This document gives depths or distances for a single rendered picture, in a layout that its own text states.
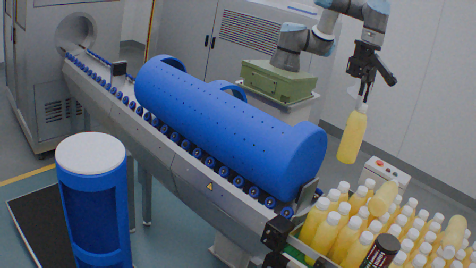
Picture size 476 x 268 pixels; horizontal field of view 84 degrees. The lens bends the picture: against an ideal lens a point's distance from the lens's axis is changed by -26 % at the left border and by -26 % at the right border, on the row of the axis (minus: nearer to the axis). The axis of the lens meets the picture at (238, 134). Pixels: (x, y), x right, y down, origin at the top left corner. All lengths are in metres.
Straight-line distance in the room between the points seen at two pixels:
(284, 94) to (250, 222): 0.56
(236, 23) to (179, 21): 0.79
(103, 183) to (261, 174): 0.52
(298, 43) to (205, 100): 0.55
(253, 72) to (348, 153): 0.66
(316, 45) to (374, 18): 0.66
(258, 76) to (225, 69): 1.77
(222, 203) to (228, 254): 0.90
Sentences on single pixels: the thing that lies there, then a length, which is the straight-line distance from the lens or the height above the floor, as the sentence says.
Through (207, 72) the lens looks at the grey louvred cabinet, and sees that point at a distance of 3.46.
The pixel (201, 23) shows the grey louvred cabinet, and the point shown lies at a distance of 3.49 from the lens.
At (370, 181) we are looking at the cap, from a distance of 1.24.
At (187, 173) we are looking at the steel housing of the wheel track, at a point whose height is 0.87.
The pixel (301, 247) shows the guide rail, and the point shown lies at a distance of 1.06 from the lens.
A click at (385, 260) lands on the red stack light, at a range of 0.72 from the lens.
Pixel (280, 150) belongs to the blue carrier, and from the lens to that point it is 1.09.
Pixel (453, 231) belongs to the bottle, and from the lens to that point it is 1.08.
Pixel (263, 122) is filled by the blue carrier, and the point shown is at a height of 1.21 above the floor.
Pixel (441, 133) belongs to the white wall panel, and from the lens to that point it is 3.85.
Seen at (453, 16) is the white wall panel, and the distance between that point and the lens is 3.73.
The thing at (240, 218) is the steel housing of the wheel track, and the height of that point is 0.85.
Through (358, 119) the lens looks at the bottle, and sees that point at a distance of 1.07.
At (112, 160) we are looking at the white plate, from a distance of 1.18.
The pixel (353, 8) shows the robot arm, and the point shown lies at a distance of 1.10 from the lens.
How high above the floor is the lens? 1.67
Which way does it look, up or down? 27 degrees down
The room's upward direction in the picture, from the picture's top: 11 degrees clockwise
